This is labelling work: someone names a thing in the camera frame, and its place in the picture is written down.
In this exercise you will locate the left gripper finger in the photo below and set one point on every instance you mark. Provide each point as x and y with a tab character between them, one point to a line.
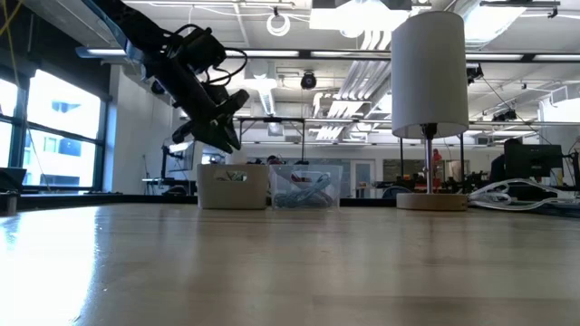
217	139
232	133

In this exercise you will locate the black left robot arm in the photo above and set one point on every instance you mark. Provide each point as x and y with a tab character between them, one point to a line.
136	27

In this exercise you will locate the white paper roll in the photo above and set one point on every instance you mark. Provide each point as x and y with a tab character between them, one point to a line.
235	158

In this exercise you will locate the silver monitor on stand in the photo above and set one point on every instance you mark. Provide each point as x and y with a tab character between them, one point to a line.
179	158

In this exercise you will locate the black round ceiling fixture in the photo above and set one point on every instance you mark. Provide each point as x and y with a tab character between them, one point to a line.
308	80
156	89

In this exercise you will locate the person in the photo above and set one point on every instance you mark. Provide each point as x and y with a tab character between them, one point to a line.
498	169
272	159

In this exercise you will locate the beige plastic bin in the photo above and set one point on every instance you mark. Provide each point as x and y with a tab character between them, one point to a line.
217	194

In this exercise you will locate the long linear ceiling light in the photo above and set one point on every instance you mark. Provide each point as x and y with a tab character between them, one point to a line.
294	53

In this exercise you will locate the clear plastic bin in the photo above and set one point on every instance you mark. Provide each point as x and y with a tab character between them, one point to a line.
337	172

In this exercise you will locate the large glass window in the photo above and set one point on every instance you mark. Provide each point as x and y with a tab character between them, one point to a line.
63	104

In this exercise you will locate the glass door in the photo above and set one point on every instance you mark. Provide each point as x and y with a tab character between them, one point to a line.
362	181

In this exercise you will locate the white shade table lamp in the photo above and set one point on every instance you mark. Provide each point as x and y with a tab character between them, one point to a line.
428	72

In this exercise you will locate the red distant object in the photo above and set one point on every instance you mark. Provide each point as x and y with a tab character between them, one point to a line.
436	155

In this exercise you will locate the black computer monitor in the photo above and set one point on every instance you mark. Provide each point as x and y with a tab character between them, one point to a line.
534	160

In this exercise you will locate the white ceiling air duct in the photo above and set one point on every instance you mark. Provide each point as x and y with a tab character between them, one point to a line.
265	90

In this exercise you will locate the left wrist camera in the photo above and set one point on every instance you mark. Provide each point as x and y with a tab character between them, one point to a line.
201	50

